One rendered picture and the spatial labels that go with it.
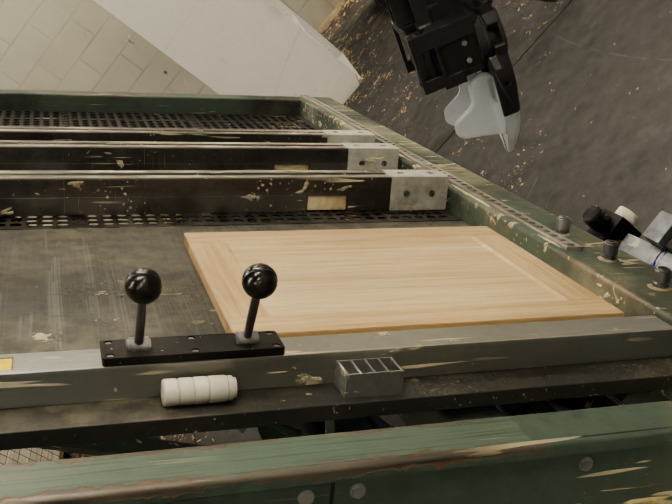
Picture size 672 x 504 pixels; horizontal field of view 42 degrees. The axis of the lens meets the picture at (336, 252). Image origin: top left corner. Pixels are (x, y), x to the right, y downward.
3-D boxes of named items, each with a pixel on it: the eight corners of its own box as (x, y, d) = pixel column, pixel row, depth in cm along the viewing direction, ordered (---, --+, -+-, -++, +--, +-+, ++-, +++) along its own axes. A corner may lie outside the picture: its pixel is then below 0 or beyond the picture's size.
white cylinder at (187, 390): (163, 412, 93) (237, 405, 95) (163, 386, 92) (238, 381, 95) (160, 399, 96) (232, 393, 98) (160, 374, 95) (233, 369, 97)
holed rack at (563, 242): (582, 250, 144) (582, 246, 143) (566, 250, 143) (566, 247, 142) (308, 96, 292) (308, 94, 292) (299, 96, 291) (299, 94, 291)
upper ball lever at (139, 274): (157, 365, 96) (165, 287, 87) (121, 368, 95) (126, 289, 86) (153, 338, 99) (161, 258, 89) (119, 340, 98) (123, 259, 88)
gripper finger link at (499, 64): (490, 106, 82) (465, 20, 78) (508, 99, 82) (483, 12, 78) (507, 123, 78) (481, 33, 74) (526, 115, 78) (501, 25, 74)
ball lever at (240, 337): (264, 358, 100) (283, 282, 91) (231, 360, 99) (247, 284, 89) (258, 331, 102) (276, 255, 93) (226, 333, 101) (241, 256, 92)
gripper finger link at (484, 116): (464, 168, 84) (436, 82, 80) (522, 144, 84) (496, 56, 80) (474, 181, 82) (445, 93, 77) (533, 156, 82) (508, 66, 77)
